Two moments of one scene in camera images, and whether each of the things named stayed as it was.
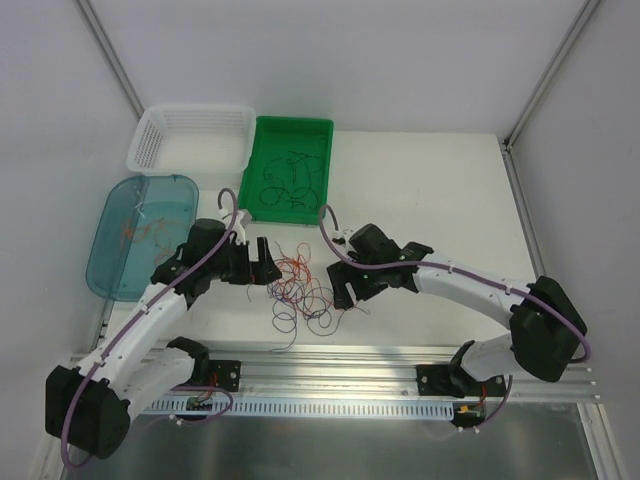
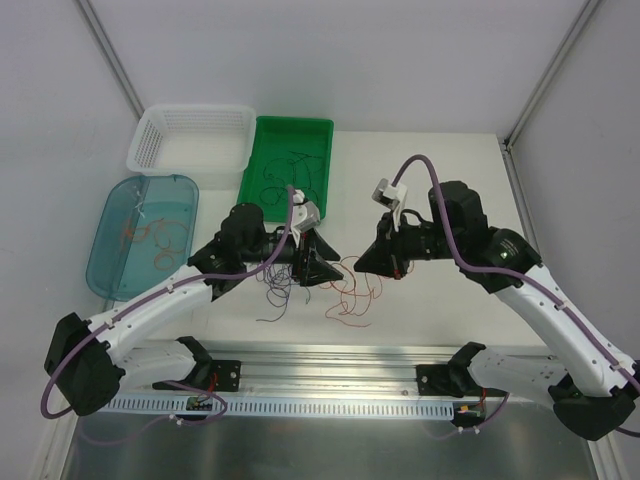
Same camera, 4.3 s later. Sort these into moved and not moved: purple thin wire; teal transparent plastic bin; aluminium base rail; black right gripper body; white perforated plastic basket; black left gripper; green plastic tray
Moved: purple thin wire; black left gripper; black right gripper body
Not moved: white perforated plastic basket; green plastic tray; aluminium base rail; teal transparent plastic bin
